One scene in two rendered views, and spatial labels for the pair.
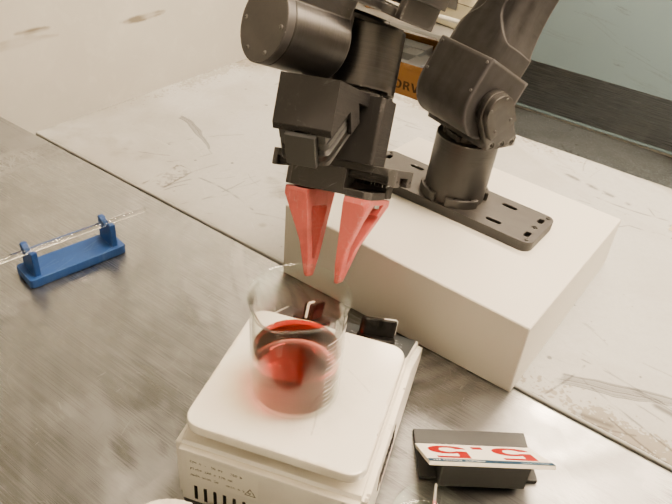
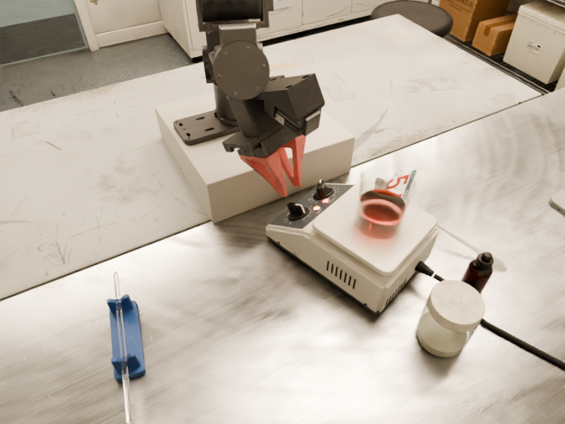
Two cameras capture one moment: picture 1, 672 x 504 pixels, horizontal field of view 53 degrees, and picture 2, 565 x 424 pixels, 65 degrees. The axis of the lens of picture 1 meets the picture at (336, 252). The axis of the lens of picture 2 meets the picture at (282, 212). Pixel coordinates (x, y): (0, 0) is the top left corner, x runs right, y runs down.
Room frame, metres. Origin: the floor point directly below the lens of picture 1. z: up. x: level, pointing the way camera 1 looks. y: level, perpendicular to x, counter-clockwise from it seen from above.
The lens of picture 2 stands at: (0.25, 0.40, 1.40)
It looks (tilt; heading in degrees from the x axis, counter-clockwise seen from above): 46 degrees down; 298
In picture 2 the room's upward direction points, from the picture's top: straight up
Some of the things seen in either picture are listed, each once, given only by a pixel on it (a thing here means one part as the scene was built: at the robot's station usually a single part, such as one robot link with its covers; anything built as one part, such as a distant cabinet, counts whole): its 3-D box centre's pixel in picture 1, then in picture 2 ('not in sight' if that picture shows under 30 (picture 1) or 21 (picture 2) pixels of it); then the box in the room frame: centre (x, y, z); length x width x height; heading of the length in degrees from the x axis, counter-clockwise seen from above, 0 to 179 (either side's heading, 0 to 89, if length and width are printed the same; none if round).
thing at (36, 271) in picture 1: (71, 248); (124, 333); (0.54, 0.26, 0.92); 0.10 x 0.03 x 0.04; 137
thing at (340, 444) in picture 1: (302, 386); (374, 223); (0.32, 0.01, 0.98); 0.12 x 0.12 x 0.01; 75
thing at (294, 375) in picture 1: (294, 347); (384, 204); (0.31, 0.02, 1.03); 0.07 x 0.06 x 0.08; 154
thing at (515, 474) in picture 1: (479, 448); not in sight; (0.33, -0.12, 0.92); 0.09 x 0.06 x 0.04; 94
